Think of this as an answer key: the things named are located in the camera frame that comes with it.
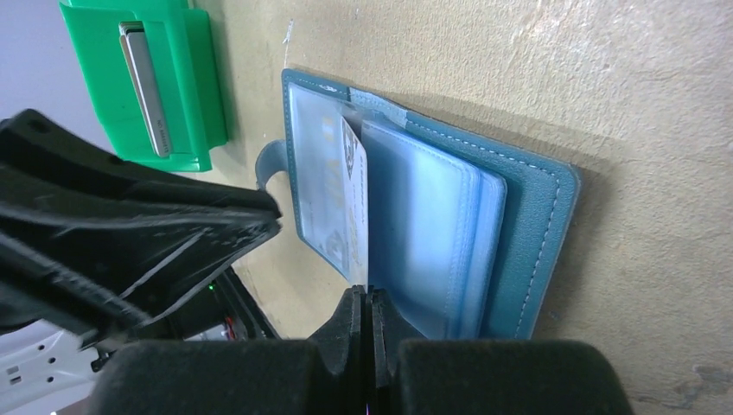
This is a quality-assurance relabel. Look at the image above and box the green plastic bin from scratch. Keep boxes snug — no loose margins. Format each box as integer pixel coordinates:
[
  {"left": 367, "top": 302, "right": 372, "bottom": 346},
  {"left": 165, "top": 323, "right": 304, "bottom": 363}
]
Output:
[{"left": 60, "top": 0, "right": 227, "bottom": 172}]

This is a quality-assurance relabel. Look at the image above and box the blue card holder wallet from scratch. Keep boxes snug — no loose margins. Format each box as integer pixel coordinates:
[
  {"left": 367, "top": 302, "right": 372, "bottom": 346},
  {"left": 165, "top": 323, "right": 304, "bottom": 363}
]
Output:
[{"left": 256, "top": 69, "right": 581, "bottom": 340}]

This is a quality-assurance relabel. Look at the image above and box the white credit card in bin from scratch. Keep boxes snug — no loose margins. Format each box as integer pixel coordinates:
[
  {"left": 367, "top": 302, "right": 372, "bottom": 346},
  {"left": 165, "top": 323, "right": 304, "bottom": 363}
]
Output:
[{"left": 118, "top": 21, "right": 172, "bottom": 158}]

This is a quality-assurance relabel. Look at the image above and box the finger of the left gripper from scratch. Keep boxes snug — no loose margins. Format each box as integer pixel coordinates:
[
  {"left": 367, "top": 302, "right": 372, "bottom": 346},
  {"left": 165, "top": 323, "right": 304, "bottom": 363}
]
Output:
[
  {"left": 1, "top": 109, "right": 282, "bottom": 219},
  {"left": 1, "top": 208, "right": 280, "bottom": 343}
]

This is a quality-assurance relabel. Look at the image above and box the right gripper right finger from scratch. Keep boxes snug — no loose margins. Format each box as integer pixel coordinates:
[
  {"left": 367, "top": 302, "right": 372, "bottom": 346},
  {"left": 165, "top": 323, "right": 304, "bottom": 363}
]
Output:
[{"left": 366, "top": 290, "right": 633, "bottom": 414}]

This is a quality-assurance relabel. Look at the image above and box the white printed credit card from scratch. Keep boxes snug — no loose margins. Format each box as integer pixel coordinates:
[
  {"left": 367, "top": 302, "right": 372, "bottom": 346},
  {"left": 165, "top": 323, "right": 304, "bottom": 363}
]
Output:
[{"left": 297, "top": 114, "right": 369, "bottom": 286}]

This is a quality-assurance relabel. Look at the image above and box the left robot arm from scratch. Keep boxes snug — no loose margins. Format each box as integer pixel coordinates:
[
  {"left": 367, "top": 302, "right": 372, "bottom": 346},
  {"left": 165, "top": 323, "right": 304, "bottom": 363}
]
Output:
[{"left": 1, "top": 109, "right": 281, "bottom": 414}]

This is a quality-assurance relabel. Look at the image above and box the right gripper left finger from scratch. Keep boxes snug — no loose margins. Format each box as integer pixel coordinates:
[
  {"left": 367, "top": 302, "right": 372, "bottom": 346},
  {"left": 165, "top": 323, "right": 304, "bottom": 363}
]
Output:
[{"left": 86, "top": 285, "right": 367, "bottom": 414}]

